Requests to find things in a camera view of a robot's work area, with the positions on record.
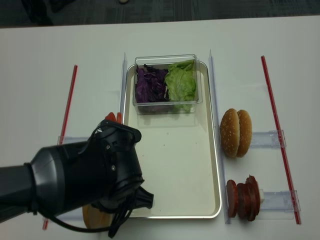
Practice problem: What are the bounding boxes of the right sesame top bun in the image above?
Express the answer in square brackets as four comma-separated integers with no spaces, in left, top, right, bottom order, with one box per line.
[236,109,252,158]

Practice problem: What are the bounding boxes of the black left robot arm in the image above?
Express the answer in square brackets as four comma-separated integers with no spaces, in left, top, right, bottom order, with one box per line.
[0,120,154,221]

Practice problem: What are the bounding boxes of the clear plastic container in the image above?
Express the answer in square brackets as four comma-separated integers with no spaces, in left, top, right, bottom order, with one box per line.
[132,54,202,115]

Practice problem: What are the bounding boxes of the white patty pusher block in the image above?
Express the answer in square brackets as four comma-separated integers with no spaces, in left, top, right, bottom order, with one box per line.
[259,189,265,204]

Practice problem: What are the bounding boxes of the dark red patty stack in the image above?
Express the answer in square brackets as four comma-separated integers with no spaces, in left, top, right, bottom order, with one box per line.
[236,175,261,222]

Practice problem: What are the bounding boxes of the right clear long rail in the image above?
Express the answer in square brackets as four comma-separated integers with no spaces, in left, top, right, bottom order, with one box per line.
[208,49,231,225]

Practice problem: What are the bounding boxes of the purple cabbage leaves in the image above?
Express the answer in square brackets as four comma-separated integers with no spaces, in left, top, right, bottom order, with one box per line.
[135,64,169,103]

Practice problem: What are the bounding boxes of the clear patty pusher track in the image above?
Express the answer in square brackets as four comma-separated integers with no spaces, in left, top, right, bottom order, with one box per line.
[260,190,301,213]

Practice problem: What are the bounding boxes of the red rail strip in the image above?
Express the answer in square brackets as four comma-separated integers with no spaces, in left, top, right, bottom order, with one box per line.
[41,64,79,231]
[260,55,302,225]

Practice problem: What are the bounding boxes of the bun slice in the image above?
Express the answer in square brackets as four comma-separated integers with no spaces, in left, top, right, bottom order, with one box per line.
[82,204,114,229]

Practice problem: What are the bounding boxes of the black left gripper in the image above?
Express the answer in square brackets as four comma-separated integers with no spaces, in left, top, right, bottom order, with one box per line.
[87,119,154,214]

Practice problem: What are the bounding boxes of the left clear long rail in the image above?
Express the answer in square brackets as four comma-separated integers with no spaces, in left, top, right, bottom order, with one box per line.
[119,53,128,123]

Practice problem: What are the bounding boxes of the clear long rail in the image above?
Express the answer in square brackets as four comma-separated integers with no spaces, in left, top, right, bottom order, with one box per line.
[208,49,231,225]
[119,53,128,123]

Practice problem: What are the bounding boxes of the left sesame top bun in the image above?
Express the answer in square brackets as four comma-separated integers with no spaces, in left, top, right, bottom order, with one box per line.
[219,108,240,158]

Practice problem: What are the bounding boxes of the right red rail strip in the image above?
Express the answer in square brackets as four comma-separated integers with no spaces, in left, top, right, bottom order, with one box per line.
[260,55,302,225]

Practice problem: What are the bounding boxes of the cream metal tray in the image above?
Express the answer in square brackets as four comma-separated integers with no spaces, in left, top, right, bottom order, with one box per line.
[122,63,222,219]

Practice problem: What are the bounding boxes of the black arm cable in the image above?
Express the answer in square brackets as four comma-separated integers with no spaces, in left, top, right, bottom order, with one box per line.
[32,199,137,239]

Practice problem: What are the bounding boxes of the clear top bun pusher track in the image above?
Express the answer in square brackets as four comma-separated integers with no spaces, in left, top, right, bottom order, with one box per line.
[250,130,287,149]

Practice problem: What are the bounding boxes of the green lettuce leaf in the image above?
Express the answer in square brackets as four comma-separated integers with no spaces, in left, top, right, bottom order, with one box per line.
[164,59,196,102]

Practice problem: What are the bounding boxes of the front meat patty slice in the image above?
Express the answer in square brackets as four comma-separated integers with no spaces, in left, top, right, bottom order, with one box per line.
[226,179,239,218]

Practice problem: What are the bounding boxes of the sesame bun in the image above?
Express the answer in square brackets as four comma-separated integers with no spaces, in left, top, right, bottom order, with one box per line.
[219,108,240,158]
[236,109,252,158]

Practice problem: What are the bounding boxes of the left red rail strip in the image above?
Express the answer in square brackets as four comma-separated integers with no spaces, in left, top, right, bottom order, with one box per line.
[41,64,79,231]

